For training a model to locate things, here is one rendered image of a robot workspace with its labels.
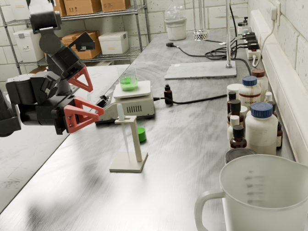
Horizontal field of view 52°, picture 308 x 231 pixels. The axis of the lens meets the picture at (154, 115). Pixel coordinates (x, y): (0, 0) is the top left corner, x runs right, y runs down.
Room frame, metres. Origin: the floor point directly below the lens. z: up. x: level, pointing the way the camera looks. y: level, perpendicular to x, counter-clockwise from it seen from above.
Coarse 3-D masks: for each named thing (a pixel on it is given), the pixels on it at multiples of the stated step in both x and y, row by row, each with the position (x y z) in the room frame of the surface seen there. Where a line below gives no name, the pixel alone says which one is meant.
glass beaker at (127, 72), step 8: (120, 64) 1.01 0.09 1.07; (128, 64) 1.02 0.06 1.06; (120, 72) 0.97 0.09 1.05; (128, 72) 0.96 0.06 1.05; (136, 72) 0.98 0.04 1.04; (120, 80) 0.98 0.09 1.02; (128, 80) 0.96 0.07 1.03; (136, 80) 0.98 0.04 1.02; (128, 88) 0.96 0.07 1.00; (136, 88) 0.97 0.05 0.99
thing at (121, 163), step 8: (120, 120) 0.68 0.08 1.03; (128, 120) 0.67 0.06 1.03; (136, 128) 0.67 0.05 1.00; (136, 136) 0.67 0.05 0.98; (136, 144) 0.67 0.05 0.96; (120, 152) 0.73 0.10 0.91; (136, 152) 0.67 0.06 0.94; (144, 152) 0.71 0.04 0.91; (120, 160) 0.69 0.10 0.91; (128, 160) 0.68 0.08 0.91; (136, 160) 0.68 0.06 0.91; (144, 160) 0.68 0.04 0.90; (112, 168) 0.66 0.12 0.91; (120, 168) 0.65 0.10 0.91; (128, 168) 0.65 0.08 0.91; (136, 168) 0.64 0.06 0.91
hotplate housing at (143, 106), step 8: (112, 96) 1.00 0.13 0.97; (144, 96) 0.95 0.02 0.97; (152, 96) 0.95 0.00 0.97; (112, 104) 0.93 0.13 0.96; (128, 104) 0.93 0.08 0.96; (136, 104) 0.93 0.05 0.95; (144, 104) 0.93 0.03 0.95; (152, 104) 0.93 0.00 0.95; (104, 112) 0.93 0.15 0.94; (112, 112) 0.93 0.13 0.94; (128, 112) 0.93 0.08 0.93; (136, 112) 0.93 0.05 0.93; (144, 112) 0.93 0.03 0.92; (152, 112) 0.93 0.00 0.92; (104, 120) 0.94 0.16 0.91; (112, 120) 0.93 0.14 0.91
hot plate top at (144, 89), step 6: (138, 84) 1.02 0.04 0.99; (144, 84) 1.01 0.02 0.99; (150, 84) 1.01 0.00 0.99; (120, 90) 0.98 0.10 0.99; (138, 90) 0.96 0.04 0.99; (144, 90) 0.95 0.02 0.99; (150, 90) 0.95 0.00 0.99; (114, 96) 0.94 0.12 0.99; (120, 96) 0.93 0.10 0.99; (126, 96) 0.93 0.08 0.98; (132, 96) 0.93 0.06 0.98
